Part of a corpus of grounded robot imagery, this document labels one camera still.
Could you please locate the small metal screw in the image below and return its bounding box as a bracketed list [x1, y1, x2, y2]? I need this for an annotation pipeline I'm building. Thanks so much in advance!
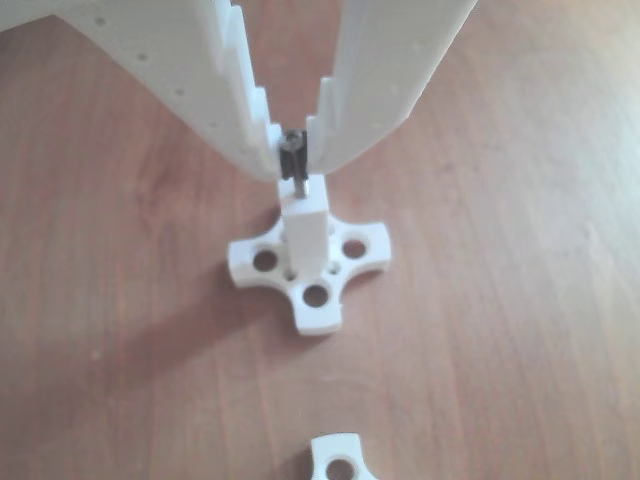
[282, 128, 309, 199]

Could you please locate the white cross-base post stand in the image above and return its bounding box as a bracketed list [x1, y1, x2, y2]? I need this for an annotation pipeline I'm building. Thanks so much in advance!
[309, 432, 377, 480]
[227, 174, 394, 337]

